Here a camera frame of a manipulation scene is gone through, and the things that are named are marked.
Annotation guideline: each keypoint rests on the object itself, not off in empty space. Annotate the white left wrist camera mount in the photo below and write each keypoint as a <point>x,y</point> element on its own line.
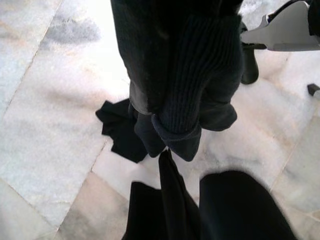
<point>287,30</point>

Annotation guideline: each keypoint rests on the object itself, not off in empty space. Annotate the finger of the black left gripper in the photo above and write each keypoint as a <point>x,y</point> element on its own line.
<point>250,67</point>

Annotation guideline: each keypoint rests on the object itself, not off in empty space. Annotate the black garment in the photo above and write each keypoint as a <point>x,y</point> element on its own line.
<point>180,212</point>

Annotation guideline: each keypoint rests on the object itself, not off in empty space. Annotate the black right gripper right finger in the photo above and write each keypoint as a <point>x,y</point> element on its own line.
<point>200,62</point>

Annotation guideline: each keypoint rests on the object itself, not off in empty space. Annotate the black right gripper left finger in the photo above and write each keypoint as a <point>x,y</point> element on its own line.
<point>142,62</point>

